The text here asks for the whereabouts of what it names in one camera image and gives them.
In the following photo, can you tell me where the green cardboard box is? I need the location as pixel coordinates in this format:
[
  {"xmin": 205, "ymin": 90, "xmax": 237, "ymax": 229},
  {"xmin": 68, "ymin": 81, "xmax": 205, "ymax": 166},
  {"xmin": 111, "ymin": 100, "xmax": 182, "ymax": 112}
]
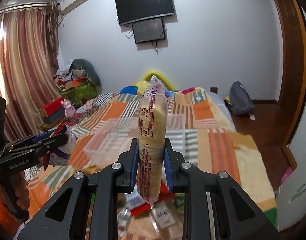
[{"xmin": 60, "ymin": 80, "xmax": 98, "ymax": 108}]

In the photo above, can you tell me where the grey backpack on floor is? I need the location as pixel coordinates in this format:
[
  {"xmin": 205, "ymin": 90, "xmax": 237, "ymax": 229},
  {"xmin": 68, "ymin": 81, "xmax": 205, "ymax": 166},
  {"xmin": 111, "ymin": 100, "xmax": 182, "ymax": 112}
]
[{"xmin": 229, "ymin": 81, "xmax": 255, "ymax": 116}]

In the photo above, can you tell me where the brown wooden door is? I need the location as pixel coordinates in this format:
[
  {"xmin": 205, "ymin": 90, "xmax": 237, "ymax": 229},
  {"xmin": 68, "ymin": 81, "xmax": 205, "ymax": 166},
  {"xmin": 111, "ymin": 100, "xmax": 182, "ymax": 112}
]
[{"xmin": 274, "ymin": 0, "xmax": 306, "ymax": 145}]

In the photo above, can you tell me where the clear plastic storage bin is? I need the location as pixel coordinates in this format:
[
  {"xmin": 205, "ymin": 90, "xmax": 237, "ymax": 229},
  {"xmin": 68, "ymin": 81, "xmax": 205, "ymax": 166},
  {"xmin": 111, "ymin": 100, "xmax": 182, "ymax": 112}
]
[{"xmin": 84, "ymin": 114, "xmax": 185, "ymax": 166}]

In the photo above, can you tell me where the wall mounted black television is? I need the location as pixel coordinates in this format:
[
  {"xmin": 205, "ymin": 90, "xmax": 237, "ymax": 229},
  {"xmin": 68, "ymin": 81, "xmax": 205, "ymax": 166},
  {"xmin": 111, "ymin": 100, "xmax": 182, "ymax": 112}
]
[{"xmin": 115, "ymin": 0, "xmax": 175, "ymax": 25}]

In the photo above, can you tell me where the red and black gift box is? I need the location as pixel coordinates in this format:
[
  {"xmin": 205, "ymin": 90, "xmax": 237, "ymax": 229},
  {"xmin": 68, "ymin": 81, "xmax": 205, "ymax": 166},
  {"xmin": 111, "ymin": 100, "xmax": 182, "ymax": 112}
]
[{"xmin": 39, "ymin": 97, "xmax": 65, "ymax": 124}]

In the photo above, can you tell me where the cake roll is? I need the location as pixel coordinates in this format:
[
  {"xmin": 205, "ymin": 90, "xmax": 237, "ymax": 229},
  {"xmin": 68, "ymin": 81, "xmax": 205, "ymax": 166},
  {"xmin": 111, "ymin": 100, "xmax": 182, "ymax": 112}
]
[{"xmin": 137, "ymin": 77, "xmax": 169, "ymax": 206}]

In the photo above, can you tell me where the left hand orange glove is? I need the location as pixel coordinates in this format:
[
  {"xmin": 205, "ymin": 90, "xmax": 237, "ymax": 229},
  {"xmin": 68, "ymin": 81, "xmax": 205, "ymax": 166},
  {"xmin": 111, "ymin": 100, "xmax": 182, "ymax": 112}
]
[{"xmin": 0, "ymin": 171, "xmax": 30, "ymax": 221}]

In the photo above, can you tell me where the pink plush toy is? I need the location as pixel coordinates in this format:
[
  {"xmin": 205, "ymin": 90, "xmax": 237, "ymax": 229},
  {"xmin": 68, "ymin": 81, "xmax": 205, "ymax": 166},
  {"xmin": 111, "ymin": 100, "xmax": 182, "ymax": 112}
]
[{"xmin": 61, "ymin": 99, "xmax": 76, "ymax": 120}]

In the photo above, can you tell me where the pink striped curtain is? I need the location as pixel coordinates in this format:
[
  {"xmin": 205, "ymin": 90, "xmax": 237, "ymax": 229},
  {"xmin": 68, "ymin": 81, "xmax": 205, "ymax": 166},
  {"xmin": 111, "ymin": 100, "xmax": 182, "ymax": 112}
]
[{"xmin": 0, "ymin": 7, "xmax": 60, "ymax": 141}]

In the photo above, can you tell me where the patchwork striped bed blanket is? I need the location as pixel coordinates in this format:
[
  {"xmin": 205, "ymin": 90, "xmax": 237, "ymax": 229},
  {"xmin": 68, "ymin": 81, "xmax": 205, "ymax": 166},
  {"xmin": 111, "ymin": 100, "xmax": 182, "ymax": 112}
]
[{"xmin": 28, "ymin": 88, "xmax": 278, "ymax": 239}]

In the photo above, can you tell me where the small black wall monitor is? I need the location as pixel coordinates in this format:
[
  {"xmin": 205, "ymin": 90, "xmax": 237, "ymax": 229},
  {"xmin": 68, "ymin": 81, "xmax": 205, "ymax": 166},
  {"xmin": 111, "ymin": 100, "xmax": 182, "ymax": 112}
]
[{"xmin": 132, "ymin": 18, "xmax": 166, "ymax": 44}]

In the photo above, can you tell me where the colourful patch pillow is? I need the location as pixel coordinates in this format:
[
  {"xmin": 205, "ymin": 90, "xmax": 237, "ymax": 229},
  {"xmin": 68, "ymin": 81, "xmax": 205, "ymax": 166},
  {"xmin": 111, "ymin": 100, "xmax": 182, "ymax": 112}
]
[{"xmin": 118, "ymin": 80, "xmax": 196, "ymax": 98}]

